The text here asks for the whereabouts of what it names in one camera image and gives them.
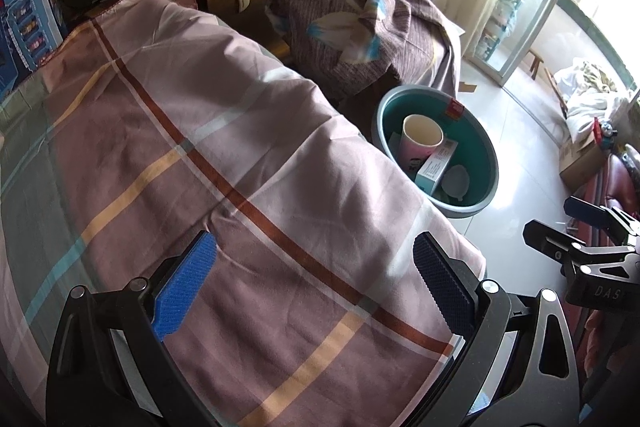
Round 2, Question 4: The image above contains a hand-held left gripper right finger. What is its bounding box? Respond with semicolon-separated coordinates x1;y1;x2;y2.
412;231;581;427

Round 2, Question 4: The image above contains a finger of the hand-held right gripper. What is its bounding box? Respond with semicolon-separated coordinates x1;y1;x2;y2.
522;219;639;276
563;196;640;241

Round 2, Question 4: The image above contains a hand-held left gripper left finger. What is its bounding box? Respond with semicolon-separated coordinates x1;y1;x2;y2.
45;231;221;427

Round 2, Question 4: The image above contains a white foil lid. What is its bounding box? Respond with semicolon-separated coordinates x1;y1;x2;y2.
442;164;472;202

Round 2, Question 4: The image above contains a teal plastic bin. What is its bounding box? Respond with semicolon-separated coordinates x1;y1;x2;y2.
371;86;501;219

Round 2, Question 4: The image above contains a white cardboard box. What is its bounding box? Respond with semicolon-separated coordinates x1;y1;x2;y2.
414;138;459;196

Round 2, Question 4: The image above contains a pink paper cup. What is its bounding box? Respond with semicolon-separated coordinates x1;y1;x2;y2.
397;113;445;170

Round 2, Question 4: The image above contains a dark red leather chair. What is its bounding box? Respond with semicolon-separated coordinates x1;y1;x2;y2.
575;147;640;427

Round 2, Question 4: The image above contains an open cardboard box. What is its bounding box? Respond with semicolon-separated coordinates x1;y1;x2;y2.
557;134;608;192

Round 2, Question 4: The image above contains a small colourful toy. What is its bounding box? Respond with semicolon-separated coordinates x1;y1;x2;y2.
592;117;616;152

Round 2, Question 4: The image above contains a pile of white cloths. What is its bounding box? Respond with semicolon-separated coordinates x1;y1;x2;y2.
552;59;636;142

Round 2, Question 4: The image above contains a wooden stool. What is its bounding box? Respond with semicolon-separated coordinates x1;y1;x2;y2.
525;49;551;80

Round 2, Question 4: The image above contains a pink plaid cloth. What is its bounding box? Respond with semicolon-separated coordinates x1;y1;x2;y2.
0;0;488;427

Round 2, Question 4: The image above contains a glass display cabinet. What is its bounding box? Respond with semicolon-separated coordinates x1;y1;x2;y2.
470;0;571;82

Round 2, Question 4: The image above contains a blue toy box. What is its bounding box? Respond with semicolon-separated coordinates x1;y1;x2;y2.
0;0;71;95

